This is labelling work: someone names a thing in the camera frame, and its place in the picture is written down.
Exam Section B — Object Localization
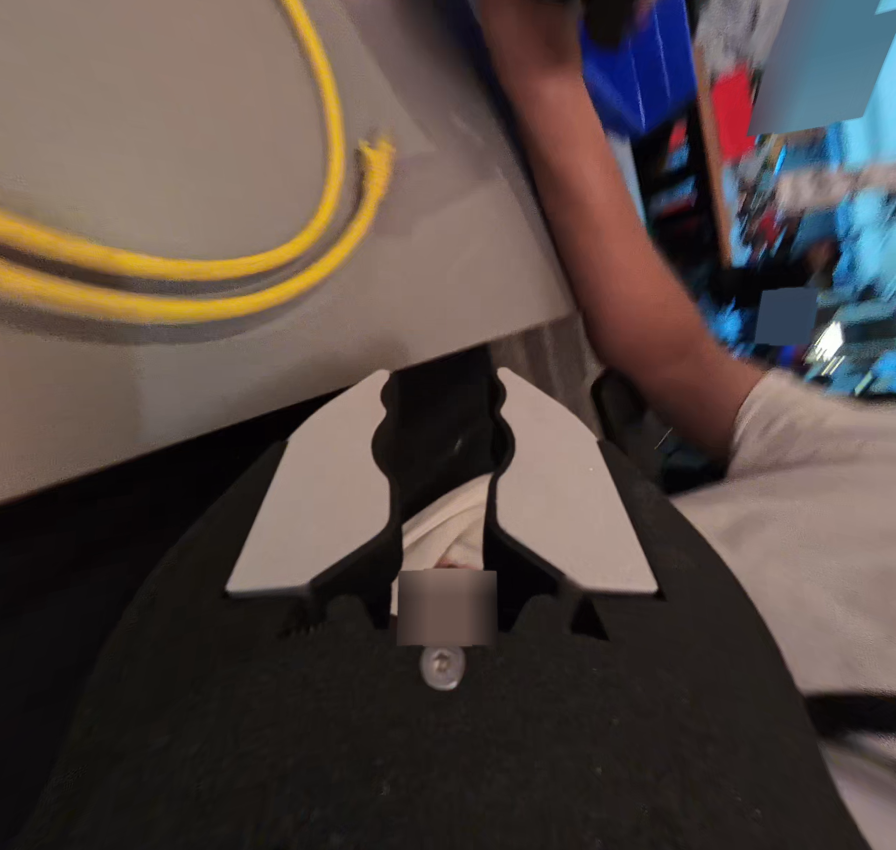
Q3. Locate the blue plastic bin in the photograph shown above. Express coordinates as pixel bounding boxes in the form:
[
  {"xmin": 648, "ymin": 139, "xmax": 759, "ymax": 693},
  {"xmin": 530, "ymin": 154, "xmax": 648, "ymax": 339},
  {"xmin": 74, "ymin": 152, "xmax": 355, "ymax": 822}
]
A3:
[{"xmin": 581, "ymin": 0, "xmax": 690, "ymax": 137}]

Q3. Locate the person's right forearm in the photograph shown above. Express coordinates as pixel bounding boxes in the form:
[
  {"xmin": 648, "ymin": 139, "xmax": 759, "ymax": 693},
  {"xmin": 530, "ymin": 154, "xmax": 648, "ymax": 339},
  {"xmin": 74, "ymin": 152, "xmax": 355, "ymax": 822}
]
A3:
[{"xmin": 518, "ymin": 73, "xmax": 764, "ymax": 459}]

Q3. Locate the yellow ethernet cable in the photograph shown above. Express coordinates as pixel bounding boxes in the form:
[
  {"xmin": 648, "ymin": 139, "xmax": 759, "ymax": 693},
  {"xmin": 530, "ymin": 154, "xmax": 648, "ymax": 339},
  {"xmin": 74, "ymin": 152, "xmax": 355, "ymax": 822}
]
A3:
[{"xmin": 0, "ymin": 0, "xmax": 396, "ymax": 325}]

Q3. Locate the person's right hand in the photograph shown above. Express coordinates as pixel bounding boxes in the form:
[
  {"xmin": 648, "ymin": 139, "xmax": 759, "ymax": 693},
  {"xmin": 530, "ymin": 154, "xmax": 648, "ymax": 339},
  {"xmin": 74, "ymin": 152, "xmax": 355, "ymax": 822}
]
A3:
[{"xmin": 472, "ymin": 0, "xmax": 585, "ymax": 81}]

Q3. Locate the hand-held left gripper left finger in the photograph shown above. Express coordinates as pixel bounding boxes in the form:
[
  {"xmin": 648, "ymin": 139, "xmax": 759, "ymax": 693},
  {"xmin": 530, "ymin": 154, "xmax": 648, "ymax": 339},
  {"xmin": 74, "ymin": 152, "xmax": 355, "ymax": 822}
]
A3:
[{"xmin": 224, "ymin": 369, "xmax": 406, "ymax": 632}]

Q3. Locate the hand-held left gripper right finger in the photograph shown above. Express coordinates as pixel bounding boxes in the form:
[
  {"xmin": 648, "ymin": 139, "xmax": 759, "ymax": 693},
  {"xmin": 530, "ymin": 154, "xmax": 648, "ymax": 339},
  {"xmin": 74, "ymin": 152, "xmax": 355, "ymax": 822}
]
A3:
[{"xmin": 483, "ymin": 367, "xmax": 662, "ymax": 632}]

